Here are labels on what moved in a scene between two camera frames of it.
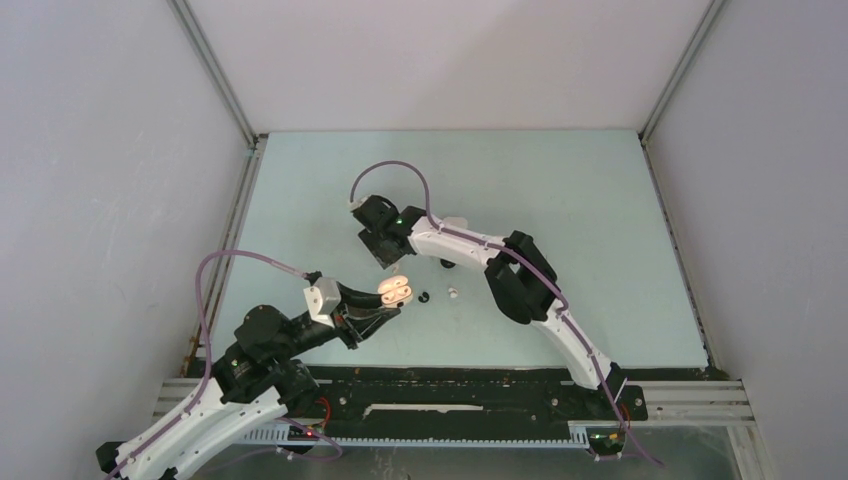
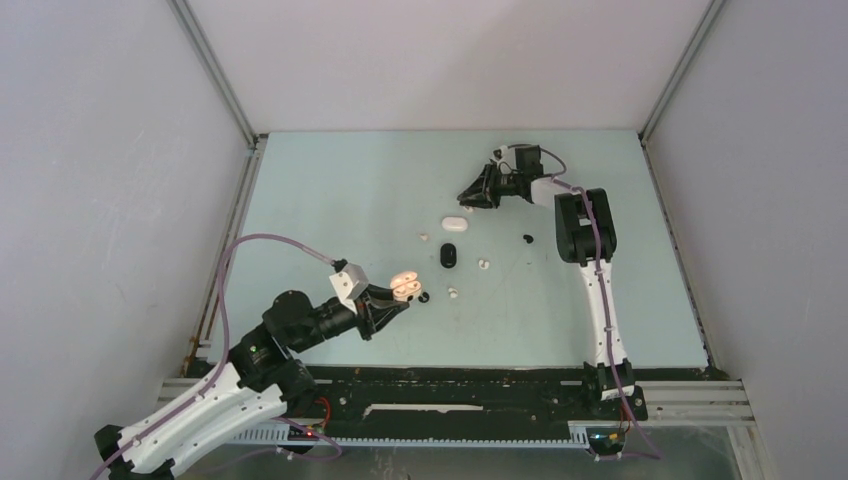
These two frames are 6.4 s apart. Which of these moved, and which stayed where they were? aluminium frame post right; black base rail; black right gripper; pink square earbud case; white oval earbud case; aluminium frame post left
Moved: black right gripper; pink square earbud case
Stayed: black base rail; aluminium frame post left; white oval earbud case; aluminium frame post right
